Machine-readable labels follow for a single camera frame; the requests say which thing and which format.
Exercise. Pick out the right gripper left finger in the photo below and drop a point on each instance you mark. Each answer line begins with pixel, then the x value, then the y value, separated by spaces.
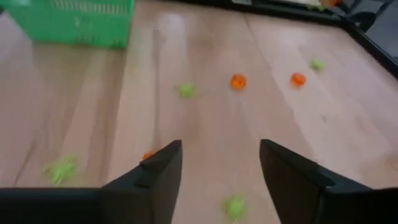
pixel 155 183

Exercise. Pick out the green plastic spider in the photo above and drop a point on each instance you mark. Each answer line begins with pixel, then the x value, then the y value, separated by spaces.
pixel 186 90
pixel 234 207
pixel 60 169
pixel 317 64

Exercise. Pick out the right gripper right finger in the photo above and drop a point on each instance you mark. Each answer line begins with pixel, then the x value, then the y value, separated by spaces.
pixel 289 180

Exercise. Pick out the green plastic basket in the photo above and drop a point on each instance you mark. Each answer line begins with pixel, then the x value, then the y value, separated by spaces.
pixel 77 25

